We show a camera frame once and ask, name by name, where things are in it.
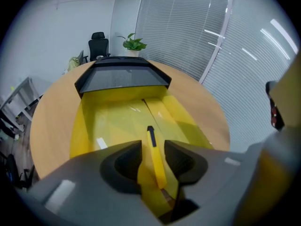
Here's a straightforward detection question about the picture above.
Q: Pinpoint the white desk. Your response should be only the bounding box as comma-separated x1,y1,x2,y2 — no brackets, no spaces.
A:
0,76,46,132

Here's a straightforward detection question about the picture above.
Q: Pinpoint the potted plant in white pot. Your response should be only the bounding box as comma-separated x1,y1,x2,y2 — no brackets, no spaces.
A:
116,32,148,57

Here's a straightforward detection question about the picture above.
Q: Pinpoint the black and yellow box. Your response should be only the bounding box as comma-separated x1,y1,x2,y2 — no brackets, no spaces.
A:
69,56,215,223

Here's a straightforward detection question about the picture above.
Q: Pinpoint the yellow-green cloth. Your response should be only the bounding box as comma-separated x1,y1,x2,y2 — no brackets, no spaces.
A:
67,56,81,72

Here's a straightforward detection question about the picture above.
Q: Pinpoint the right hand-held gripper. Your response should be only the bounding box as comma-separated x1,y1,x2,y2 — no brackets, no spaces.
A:
265,52,301,133

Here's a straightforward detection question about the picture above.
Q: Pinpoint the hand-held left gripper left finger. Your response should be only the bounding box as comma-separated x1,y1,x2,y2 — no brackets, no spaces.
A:
27,139,166,226

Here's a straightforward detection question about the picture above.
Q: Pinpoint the black office chair with logo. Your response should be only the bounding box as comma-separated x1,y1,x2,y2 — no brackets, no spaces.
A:
0,152,36,190

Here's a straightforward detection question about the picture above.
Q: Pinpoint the black high-back office chair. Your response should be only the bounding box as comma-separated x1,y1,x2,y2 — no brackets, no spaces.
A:
87,32,111,62

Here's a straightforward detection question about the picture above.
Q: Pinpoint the yellow utility knife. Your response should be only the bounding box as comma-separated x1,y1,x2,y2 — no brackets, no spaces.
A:
146,125,168,190

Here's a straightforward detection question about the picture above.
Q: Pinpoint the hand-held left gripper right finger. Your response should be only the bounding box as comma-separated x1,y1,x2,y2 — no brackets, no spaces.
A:
163,139,264,221

